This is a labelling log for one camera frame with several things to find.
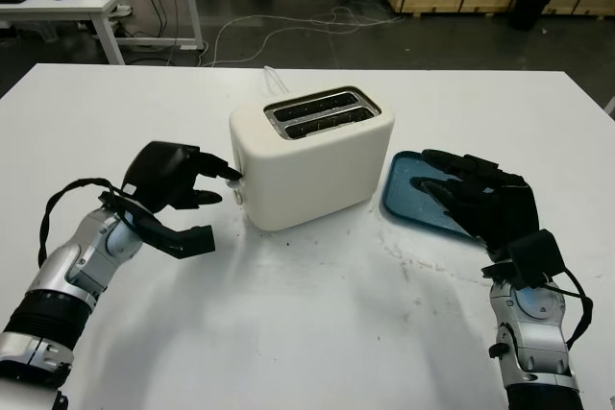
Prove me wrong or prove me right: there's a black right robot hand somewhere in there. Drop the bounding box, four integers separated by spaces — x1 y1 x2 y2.
413 149 539 262

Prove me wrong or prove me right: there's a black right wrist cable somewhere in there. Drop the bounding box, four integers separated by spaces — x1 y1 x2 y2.
542 265 595 351

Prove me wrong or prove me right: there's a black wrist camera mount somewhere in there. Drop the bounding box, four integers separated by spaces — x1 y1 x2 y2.
480 230 564 291
100 191 215 261

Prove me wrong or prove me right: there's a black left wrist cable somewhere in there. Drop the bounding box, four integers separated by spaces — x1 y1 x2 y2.
37 179 129 267

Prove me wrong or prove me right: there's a blue plastic tray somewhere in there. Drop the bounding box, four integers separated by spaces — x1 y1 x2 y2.
379 150 481 242

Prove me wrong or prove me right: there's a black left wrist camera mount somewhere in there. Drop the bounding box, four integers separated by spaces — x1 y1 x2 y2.
100 191 215 261

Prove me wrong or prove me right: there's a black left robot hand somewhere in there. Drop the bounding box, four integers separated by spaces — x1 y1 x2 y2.
122 140 244 213

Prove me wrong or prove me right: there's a white office desk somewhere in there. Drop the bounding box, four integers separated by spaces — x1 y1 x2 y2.
0 0 206 65

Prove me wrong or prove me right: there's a black trash bin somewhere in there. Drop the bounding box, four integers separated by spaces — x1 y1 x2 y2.
508 0 554 31

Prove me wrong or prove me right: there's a white cable on floor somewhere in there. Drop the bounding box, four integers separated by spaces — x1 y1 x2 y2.
199 5 403 68

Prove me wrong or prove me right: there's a cream two-slot toaster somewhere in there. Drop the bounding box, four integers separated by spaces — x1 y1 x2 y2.
225 85 397 232

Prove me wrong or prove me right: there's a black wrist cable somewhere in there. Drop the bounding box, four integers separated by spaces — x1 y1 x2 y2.
542 265 595 351
37 179 129 267

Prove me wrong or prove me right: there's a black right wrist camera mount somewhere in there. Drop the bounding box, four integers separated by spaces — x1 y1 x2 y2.
480 230 564 291

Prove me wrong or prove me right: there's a white toaster power cord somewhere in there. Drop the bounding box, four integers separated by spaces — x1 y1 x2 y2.
262 66 291 96

